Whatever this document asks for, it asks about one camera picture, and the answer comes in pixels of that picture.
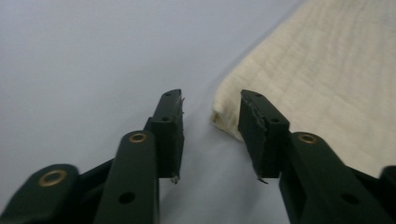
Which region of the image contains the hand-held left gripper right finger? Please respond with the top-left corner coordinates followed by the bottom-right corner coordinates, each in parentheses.
top-left (237, 89), bottom-right (291, 185)

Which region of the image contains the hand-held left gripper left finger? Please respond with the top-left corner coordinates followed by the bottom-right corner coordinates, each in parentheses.
top-left (143, 89), bottom-right (185, 185)

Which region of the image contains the cream cloth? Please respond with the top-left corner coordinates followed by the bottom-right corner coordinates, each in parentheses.
top-left (210, 0), bottom-right (396, 179)

